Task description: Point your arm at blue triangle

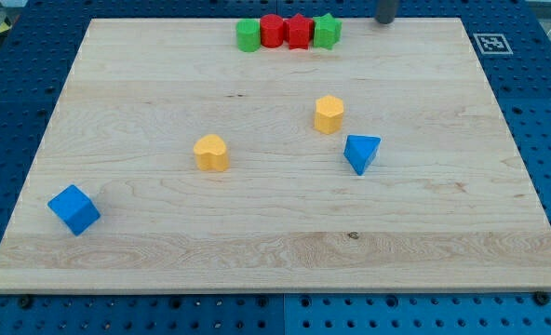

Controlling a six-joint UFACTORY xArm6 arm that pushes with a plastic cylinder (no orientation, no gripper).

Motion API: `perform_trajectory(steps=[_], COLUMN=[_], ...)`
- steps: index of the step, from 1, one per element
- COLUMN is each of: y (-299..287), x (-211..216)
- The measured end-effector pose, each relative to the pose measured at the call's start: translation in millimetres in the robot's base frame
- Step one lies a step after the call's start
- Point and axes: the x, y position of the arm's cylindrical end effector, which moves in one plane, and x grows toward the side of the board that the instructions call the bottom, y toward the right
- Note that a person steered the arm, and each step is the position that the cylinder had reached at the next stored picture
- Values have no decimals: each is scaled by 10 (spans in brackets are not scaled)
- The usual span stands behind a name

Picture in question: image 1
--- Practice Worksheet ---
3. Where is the blue triangle block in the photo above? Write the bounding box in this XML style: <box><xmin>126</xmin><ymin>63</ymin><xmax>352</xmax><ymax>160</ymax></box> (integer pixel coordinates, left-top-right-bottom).
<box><xmin>343</xmin><ymin>135</ymin><xmax>381</xmax><ymax>176</ymax></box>

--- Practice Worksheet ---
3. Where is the yellow heart block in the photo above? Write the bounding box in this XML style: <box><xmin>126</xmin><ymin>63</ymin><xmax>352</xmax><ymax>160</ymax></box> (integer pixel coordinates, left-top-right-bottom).
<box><xmin>193</xmin><ymin>134</ymin><xmax>230</xmax><ymax>171</ymax></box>

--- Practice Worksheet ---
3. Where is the yellow hexagon block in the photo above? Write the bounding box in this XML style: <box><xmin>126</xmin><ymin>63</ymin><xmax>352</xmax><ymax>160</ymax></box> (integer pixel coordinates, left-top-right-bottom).
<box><xmin>314</xmin><ymin>95</ymin><xmax>344</xmax><ymax>134</ymax></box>

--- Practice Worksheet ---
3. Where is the red star block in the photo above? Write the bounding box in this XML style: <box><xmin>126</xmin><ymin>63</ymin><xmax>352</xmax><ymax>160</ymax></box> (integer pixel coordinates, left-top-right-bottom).
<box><xmin>284</xmin><ymin>13</ymin><xmax>315</xmax><ymax>49</ymax></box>

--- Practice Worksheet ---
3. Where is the green cylinder block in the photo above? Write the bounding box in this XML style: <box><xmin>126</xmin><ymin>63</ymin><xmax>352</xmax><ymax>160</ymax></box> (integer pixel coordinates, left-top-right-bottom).
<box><xmin>235</xmin><ymin>19</ymin><xmax>261</xmax><ymax>52</ymax></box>

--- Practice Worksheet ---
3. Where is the red cylinder block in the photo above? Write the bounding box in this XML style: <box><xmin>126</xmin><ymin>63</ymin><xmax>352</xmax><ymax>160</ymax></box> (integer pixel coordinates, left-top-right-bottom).
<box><xmin>260</xmin><ymin>14</ymin><xmax>284</xmax><ymax>48</ymax></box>

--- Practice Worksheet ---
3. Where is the green star block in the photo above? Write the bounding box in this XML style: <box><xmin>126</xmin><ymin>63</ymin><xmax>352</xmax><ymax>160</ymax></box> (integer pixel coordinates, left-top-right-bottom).
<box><xmin>313</xmin><ymin>13</ymin><xmax>342</xmax><ymax>50</ymax></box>

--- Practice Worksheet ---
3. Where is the wooden board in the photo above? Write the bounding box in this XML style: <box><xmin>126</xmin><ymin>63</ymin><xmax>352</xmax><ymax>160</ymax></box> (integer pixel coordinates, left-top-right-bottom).
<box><xmin>0</xmin><ymin>18</ymin><xmax>551</xmax><ymax>294</ymax></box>

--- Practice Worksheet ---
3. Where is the blue cube block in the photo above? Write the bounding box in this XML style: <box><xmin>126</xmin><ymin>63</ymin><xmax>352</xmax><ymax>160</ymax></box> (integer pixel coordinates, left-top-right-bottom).
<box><xmin>47</xmin><ymin>184</ymin><xmax>101</xmax><ymax>235</ymax></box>

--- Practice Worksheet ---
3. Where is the white fiducial marker tag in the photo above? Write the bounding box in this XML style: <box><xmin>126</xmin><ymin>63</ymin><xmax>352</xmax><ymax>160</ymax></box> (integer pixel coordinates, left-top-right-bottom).
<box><xmin>473</xmin><ymin>33</ymin><xmax>513</xmax><ymax>55</ymax></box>

